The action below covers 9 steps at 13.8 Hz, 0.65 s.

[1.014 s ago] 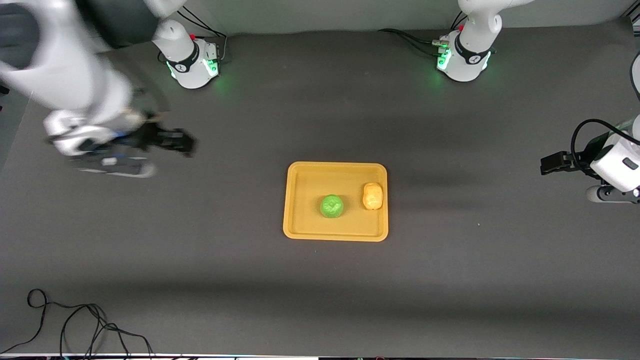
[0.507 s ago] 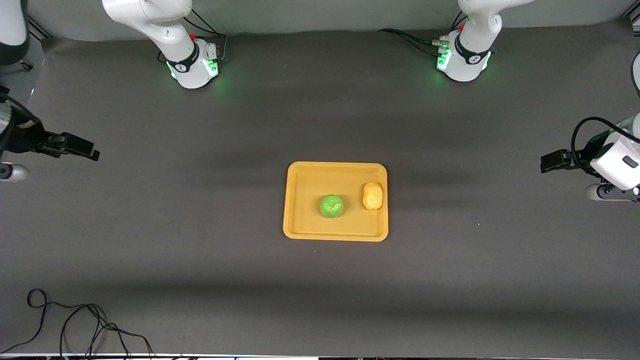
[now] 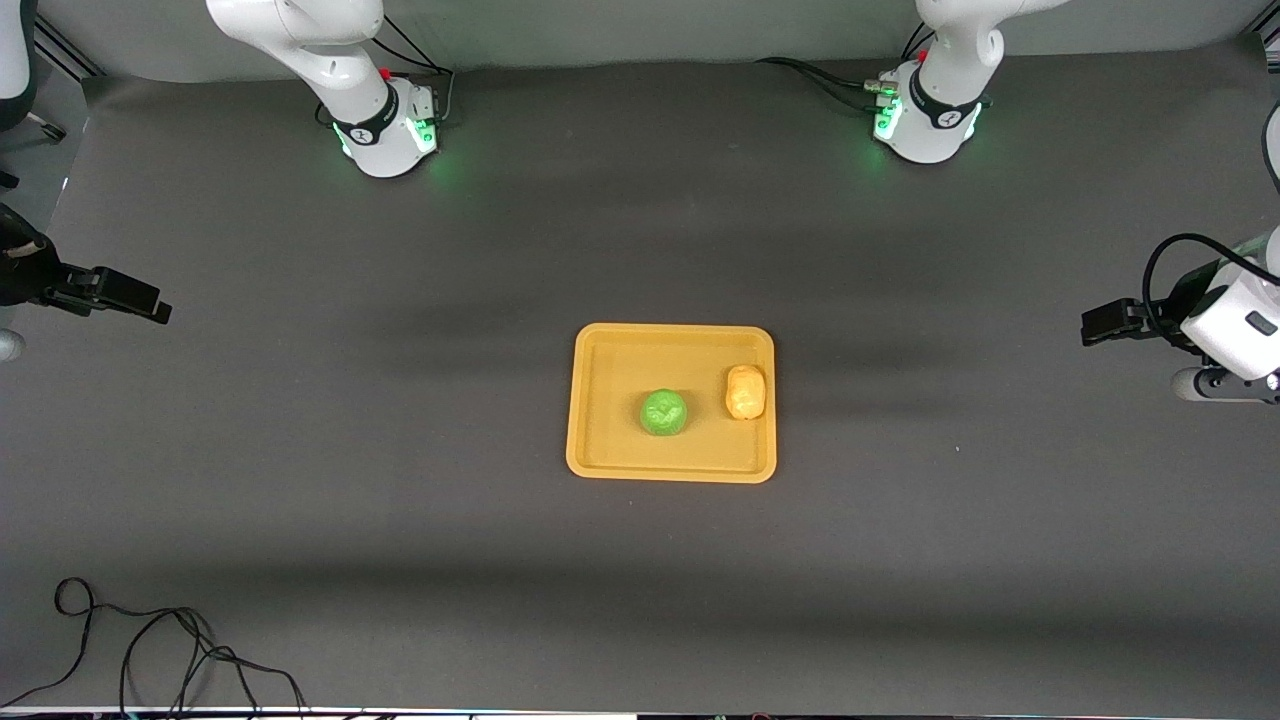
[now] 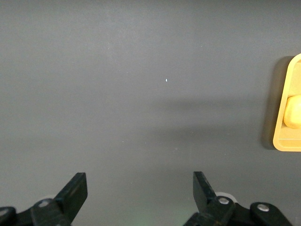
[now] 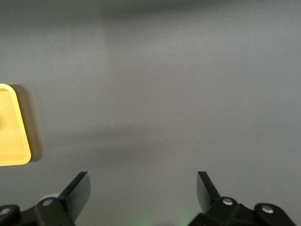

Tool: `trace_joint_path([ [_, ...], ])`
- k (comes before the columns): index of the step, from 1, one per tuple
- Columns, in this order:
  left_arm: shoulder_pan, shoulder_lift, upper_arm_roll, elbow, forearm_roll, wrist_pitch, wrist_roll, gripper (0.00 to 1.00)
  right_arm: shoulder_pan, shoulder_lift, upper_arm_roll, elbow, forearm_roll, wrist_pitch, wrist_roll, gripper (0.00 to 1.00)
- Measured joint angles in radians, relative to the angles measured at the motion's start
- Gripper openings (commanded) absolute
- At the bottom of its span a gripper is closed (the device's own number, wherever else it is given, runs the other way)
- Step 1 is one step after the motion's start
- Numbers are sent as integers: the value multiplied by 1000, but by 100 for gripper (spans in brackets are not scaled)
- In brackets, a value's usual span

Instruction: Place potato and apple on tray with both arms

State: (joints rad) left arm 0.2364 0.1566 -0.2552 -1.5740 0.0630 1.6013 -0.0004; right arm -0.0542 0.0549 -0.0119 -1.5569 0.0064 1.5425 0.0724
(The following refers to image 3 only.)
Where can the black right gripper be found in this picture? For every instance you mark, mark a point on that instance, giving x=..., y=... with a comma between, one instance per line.
x=22, y=268

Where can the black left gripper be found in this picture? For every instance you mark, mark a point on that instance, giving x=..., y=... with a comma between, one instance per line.
x=1168, y=312

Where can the yellow potato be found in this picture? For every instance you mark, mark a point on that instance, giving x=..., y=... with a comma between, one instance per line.
x=745, y=392

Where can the green apple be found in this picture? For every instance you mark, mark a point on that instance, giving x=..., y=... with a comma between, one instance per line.
x=663, y=412

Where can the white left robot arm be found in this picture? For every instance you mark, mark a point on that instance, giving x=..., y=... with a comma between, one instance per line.
x=945, y=70

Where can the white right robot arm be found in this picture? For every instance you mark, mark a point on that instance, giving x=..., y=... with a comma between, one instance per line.
x=330, y=60

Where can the orange plastic tray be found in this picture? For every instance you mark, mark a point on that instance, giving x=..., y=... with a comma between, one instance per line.
x=620, y=400

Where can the dark grey table mat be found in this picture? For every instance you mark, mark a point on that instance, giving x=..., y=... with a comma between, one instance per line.
x=640, y=580

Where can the black frame rail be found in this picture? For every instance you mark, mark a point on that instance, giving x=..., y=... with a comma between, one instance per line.
x=70, y=50

